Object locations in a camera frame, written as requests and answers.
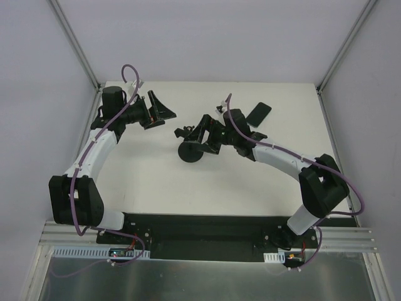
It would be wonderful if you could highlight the black phone stand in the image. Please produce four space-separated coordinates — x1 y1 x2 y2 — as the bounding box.
174 126 204 163

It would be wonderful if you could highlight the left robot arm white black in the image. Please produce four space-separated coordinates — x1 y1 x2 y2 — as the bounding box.
48 86 176 244

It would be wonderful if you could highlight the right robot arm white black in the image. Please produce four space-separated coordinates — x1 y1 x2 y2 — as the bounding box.
174 108 350 250

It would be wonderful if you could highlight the black smartphone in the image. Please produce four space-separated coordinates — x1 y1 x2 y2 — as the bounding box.
246 102 272 128

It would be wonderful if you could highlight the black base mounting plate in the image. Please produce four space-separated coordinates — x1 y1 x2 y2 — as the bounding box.
96 213 320 262

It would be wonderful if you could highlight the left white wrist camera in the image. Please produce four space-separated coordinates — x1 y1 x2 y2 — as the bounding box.
125 79 143 95

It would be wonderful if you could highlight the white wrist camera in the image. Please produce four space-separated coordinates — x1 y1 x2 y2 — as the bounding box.
125 79 143 95
216 100 227 115

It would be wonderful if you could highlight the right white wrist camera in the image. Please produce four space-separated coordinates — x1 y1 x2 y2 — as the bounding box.
216 100 227 115

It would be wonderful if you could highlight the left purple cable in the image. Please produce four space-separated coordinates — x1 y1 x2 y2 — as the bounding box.
49 64 147 278

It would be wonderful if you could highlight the right aluminium corner post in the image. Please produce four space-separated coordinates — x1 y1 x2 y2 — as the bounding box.
315 0 380 93

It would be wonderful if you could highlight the aluminium corner post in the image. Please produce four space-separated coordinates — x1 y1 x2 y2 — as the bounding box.
48 0 106 92
315 0 380 93

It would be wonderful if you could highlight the left aluminium corner post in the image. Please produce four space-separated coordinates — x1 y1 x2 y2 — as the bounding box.
48 0 106 92

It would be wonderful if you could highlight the right white cable duct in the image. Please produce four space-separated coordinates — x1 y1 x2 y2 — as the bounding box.
263 252 286 264

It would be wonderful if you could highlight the white cable duct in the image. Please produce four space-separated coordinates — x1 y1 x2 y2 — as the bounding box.
53 246 150 260
263 252 286 264

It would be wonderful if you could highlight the left white cable duct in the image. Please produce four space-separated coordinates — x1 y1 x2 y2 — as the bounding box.
53 246 150 260

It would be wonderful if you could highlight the aluminium frame rail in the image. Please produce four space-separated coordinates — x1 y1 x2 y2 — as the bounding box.
39 221 379 253

